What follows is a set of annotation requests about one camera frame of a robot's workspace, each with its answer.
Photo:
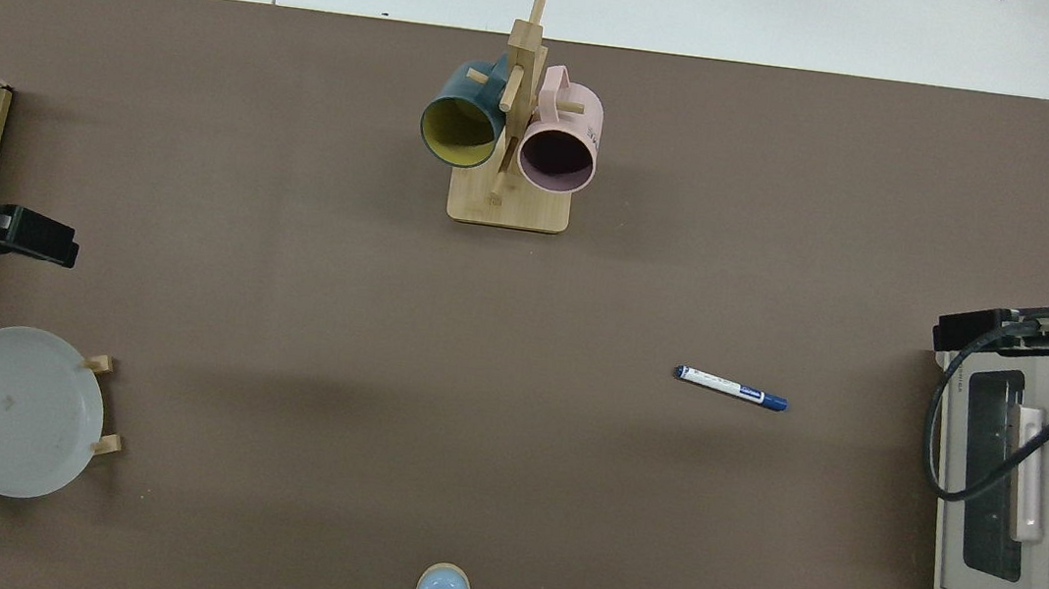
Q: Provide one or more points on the blue white marker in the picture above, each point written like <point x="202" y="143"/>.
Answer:
<point x="726" y="386"/>

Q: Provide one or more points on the grey plate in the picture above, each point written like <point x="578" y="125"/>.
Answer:
<point x="17" y="415"/>

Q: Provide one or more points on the wooden plate rack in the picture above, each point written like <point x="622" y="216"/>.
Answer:
<point x="107" y="445"/>

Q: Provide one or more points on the dark teal cup yellow inside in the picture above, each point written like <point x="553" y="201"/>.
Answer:
<point x="468" y="95"/>

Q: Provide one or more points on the brown table cloth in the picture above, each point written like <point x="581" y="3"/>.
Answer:
<point x="475" y="378"/>

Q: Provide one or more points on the wooden cup stand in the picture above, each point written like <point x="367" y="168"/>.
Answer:
<point x="507" y="206"/>

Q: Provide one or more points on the pink cup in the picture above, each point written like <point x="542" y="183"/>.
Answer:
<point x="576" y="121"/>

